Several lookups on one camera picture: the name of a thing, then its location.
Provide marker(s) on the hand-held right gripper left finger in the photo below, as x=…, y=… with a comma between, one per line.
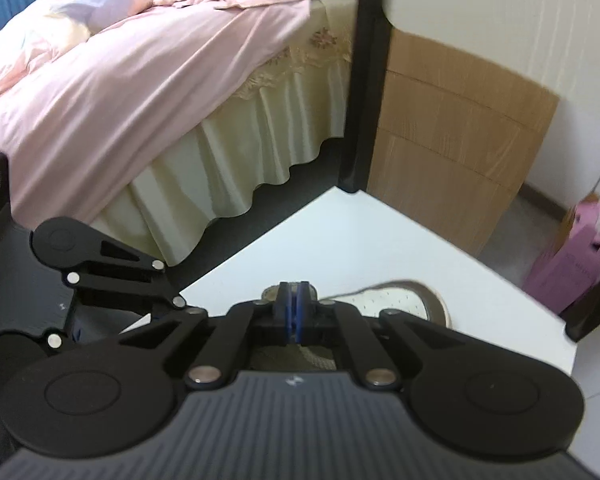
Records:
x=286, y=312

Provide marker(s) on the pastel patchwork quilt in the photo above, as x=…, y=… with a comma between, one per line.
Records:
x=105, y=0

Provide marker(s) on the white and brown shoe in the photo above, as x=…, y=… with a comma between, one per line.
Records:
x=395, y=302

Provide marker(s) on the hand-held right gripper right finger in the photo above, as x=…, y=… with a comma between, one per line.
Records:
x=301, y=320

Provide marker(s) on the light wooden nightstand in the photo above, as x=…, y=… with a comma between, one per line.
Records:
x=455, y=160

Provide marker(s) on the pink duvet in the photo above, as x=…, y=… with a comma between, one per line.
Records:
x=130, y=85

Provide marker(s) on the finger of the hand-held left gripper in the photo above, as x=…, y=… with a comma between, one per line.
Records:
x=125, y=292
x=62, y=345

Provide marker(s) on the pink cardboard box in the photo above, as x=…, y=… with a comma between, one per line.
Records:
x=565, y=270

